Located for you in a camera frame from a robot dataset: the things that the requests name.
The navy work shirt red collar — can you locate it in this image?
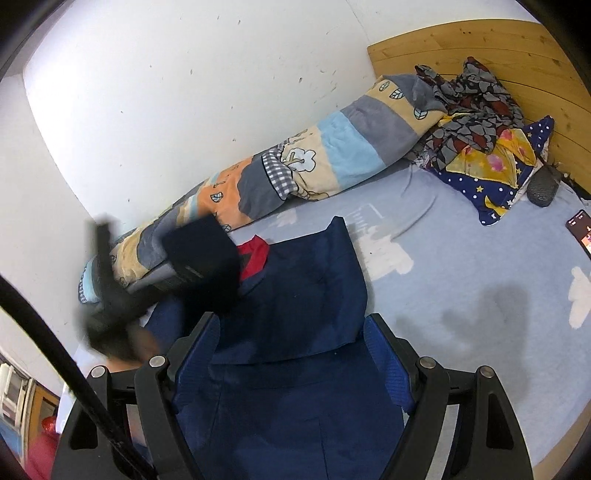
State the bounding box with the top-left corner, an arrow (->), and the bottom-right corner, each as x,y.
174,217 -> 404,479

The light blue bed sheet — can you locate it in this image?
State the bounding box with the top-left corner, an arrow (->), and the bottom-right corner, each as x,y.
68,161 -> 591,471

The black smartphone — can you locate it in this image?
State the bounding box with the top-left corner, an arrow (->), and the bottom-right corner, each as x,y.
565,209 -> 591,258

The navy star pattern pillow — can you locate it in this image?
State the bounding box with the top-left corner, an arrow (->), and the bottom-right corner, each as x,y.
425,116 -> 555,226

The dark grey small pouch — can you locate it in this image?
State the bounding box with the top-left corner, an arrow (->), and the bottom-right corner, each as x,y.
526,165 -> 561,208

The grey red patterned cloth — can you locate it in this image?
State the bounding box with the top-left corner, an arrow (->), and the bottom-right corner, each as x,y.
407,56 -> 524,171

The striped patchwork rolled quilt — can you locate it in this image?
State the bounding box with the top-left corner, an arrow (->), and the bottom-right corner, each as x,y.
77,73 -> 449,305

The wooden headboard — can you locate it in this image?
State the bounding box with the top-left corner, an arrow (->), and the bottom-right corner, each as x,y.
368,19 -> 590,191

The black cable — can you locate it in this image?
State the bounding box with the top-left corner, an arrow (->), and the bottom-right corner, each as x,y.
0,275 -> 160,480

